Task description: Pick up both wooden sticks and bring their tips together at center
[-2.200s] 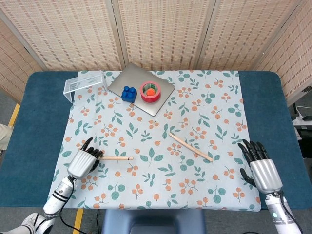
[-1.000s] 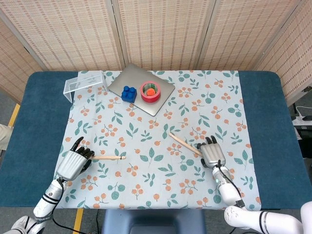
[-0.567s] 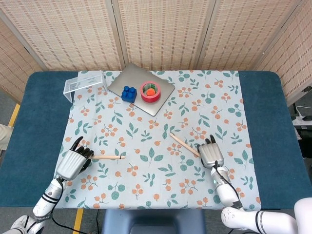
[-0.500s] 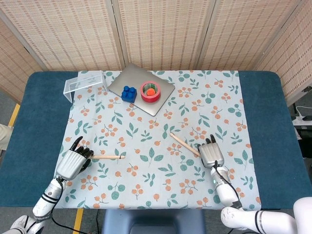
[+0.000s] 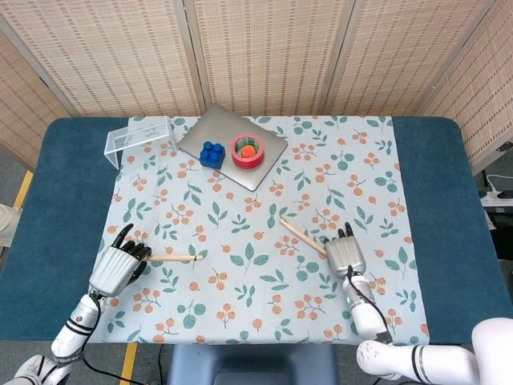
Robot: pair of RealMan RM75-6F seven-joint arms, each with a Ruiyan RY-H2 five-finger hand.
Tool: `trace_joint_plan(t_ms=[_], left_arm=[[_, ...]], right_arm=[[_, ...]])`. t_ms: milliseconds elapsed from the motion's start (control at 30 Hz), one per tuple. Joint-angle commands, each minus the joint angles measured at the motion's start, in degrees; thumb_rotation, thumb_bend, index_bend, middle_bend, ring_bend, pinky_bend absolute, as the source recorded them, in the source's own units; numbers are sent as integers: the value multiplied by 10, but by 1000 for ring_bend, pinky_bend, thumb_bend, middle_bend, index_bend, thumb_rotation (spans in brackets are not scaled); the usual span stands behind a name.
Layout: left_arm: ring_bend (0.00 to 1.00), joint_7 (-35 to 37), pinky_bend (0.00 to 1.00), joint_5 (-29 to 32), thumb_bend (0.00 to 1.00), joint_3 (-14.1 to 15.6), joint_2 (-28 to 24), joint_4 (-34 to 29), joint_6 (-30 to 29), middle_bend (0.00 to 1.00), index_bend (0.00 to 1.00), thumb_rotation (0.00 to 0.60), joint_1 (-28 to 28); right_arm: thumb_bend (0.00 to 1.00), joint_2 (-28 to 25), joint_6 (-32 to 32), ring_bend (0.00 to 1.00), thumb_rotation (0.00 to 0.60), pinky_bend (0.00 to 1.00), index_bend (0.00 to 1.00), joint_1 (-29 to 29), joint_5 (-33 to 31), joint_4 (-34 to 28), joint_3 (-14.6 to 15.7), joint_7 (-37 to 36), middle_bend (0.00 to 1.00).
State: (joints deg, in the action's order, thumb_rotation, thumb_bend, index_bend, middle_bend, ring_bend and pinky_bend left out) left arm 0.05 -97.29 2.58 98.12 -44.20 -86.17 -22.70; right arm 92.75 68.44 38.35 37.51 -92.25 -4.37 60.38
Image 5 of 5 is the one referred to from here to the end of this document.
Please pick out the floral leaf print tablecloth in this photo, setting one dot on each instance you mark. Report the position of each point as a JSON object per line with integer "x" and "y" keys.
{"x": 256, "y": 288}

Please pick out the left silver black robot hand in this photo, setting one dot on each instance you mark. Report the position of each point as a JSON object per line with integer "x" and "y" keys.
{"x": 114, "y": 268}

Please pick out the small orange ball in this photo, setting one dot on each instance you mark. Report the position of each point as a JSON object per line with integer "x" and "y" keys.
{"x": 246, "y": 151}

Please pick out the white power strip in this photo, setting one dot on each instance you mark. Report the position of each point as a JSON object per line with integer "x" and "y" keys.
{"x": 499, "y": 197}

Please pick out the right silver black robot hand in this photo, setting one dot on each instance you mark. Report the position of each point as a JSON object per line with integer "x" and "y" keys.
{"x": 344, "y": 256}

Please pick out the red tape roll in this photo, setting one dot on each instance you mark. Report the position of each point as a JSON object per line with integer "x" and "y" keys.
{"x": 240, "y": 160}

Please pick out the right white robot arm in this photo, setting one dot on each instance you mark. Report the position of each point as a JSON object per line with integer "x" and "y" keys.
{"x": 401, "y": 357}

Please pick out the bamboo folding screen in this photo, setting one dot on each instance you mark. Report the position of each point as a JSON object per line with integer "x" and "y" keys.
{"x": 264, "y": 52}

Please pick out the blue toy building brick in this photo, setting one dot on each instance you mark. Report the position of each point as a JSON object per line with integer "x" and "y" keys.
{"x": 212, "y": 156}

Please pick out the wooden stick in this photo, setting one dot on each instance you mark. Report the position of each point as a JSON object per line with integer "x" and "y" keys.
{"x": 176, "y": 257}
{"x": 302, "y": 236}

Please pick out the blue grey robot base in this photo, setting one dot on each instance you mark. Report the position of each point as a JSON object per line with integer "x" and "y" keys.
{"x": 252, "y": 365}

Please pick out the silver closed laptop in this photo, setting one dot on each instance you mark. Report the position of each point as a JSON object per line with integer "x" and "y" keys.
{"x": 240, "y": 128}

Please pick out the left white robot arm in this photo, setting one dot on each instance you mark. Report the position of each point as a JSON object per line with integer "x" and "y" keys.
{"x": 74, "y": 329}

